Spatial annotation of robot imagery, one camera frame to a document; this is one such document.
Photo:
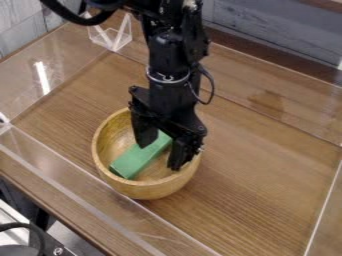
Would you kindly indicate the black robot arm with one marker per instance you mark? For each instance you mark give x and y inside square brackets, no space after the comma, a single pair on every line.
[173,29]

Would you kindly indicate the green rectangular block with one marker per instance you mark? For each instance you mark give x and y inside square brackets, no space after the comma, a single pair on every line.
[137,158]

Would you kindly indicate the clear acrylic corner bracket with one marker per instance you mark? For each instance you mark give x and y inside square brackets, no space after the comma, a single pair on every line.
[113,39]

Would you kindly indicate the brown wooden bowl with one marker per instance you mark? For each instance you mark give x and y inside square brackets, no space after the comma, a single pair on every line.
[157,181]

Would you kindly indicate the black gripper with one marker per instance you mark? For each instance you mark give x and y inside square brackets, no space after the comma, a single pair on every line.
[165,107]

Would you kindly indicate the clear acrylic tray wall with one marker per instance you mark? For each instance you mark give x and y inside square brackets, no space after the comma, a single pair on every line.
[265,195]

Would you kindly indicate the black metal bracket with screw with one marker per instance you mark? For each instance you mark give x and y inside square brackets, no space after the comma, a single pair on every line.
[55,248]

